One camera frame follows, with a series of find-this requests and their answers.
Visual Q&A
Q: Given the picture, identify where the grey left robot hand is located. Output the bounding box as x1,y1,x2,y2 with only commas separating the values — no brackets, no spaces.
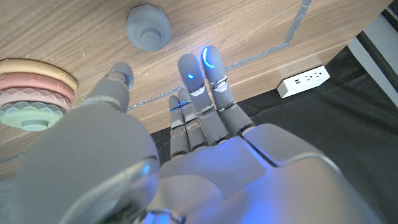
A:
12,45,385,224

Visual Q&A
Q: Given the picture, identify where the sage green toy ring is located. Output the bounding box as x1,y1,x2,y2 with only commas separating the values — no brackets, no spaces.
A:
0,101,67,133

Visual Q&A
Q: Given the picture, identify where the coral red toy ring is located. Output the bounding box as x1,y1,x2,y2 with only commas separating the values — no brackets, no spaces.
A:
0,73,76,103

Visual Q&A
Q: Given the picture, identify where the black backdrop curtain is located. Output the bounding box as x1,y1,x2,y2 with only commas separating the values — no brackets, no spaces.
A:
150,46,398,224

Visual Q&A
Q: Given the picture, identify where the white power strip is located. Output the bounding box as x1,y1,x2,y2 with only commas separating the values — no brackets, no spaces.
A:
276,65,331,100

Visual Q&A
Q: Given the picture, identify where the black backdrop stand pole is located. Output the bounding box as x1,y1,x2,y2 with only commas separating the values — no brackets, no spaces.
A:
356,30,398,83

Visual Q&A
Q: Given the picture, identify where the small grey-blue toy ring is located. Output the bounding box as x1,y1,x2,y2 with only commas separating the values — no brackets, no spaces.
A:
125,4,173,52

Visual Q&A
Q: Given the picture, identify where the large orange toy ring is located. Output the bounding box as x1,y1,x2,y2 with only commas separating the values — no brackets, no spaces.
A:
0,58,78,91

